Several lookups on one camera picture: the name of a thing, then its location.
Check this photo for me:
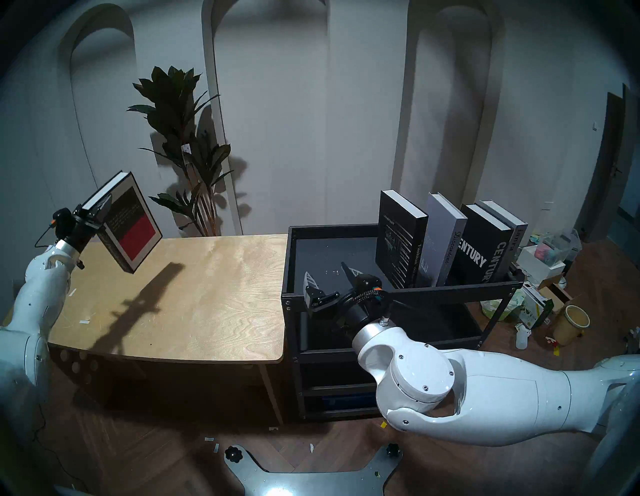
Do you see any white cardboard box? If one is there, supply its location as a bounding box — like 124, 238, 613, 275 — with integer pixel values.
517, 245, 566, 286

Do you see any grey metal robot base plate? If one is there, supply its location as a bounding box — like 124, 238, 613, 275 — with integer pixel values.
224, 442, 403, 496

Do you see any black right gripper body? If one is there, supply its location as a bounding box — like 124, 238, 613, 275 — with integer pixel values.
307, 285, 388, 333

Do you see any Crime and Punishment book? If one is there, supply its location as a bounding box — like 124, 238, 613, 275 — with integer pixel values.
81, 171, 163, 274

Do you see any light green plastic bag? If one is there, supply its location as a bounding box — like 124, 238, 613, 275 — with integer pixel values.
481, 290, 526, 322

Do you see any black metal shelf cart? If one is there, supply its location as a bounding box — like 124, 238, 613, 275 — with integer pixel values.
281, 222, 526, 421

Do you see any light grey Iaura book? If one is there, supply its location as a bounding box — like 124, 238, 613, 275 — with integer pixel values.
477, 200, 530, 273

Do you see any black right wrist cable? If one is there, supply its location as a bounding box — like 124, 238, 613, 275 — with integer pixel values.
350, 286, 393, 326

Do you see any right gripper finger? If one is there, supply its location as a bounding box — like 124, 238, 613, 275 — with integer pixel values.
341, 261, 366, 291
302, 271, 326, 307

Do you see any blue plastic bin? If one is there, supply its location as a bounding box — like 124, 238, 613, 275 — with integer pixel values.
320, 392, 378, 408

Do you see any brown cardboard box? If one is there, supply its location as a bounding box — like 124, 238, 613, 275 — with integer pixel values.
537, 282, 573, 313

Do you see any dark door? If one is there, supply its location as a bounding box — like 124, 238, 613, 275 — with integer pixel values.
575, 84, 640, 243

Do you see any beige bucket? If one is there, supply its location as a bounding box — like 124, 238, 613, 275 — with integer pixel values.
552, 305, 591, 347

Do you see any black Fashion book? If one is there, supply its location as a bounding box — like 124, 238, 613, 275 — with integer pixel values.
375, 189, 430, 290

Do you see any tall green potted plant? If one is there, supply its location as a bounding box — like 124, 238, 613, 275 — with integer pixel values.
126, 66, 236, 237

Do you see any black floor cable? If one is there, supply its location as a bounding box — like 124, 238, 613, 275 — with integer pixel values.
32, 405, 81, 493

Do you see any green and white carton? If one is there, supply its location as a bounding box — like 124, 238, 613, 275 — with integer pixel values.
520, 282, 555, 328

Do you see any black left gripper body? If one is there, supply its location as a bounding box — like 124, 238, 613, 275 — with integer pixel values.
62, 202, 108, 256

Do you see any grey Discontent book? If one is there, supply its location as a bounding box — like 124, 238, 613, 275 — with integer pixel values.
417, 192, 468, 287

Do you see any light wooden display table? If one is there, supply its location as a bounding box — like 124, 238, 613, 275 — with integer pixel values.
1, 234, 288, 426

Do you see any black Century book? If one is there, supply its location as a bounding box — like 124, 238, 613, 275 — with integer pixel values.
450, 204, 513, 285

